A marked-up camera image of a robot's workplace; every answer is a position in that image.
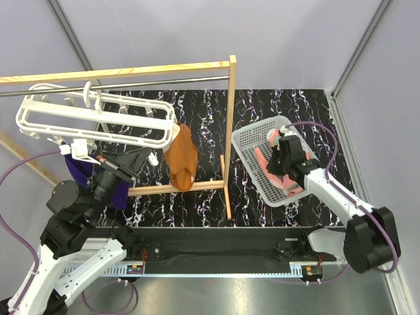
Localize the purple sock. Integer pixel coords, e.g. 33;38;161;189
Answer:
64;154;130;210

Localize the pink patterned sock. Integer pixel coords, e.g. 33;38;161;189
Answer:
266;129;283;148
254;147;305;198

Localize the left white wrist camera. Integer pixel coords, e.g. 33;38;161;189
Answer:
59;138;100;165

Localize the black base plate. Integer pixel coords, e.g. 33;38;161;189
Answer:
70;226;337;275

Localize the orange sock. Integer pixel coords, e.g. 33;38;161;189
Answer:
163;124;198;192

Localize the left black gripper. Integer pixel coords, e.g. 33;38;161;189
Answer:
87;146;154;219

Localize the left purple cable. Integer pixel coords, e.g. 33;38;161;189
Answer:
0;149;62;309

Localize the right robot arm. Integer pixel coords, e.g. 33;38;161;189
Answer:
263;129;401;274

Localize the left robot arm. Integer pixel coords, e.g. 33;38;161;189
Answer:
1;148;150;314

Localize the metal rack rod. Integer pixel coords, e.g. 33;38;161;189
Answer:
1;75;229;97

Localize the purple cable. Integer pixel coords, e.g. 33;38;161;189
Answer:
0;149;62;309
283;121;401;273

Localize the white plastic clip hanger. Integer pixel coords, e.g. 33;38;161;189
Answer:
16;81;179;149

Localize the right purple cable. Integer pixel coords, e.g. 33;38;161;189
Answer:
283;121;401;273

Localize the black marbled mat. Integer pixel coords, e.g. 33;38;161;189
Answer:
95;89;352;227

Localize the wooden clothes rack frame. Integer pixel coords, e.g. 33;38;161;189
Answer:
0;54;238;221

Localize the white plastic basket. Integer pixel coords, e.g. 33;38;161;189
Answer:
232;115;311;207

